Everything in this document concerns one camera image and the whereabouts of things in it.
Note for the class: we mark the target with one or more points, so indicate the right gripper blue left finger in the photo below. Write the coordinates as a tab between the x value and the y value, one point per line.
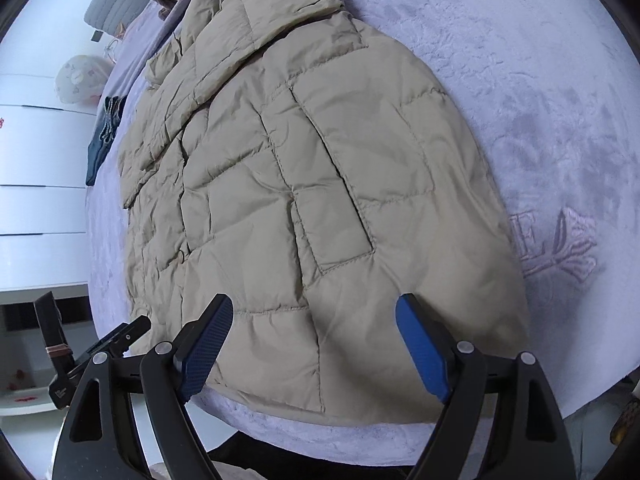
199	343

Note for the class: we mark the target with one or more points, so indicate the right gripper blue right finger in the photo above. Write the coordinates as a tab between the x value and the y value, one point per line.
428	344

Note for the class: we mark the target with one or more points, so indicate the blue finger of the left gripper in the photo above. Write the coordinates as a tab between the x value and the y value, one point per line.
113	352
124	335

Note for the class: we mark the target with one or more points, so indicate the beige puffer jacket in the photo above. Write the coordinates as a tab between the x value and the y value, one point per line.
313	170

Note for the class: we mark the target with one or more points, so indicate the white wardrobe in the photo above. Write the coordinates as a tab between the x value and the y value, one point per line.
44	241

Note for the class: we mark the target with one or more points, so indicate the folded blue jeans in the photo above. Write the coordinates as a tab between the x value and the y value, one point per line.
104	134

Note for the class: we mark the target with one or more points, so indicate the white patterned plush bag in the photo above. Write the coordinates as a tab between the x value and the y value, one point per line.
82	79

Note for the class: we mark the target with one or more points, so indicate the purple bed blanket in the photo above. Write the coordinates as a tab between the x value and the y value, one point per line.
551	91

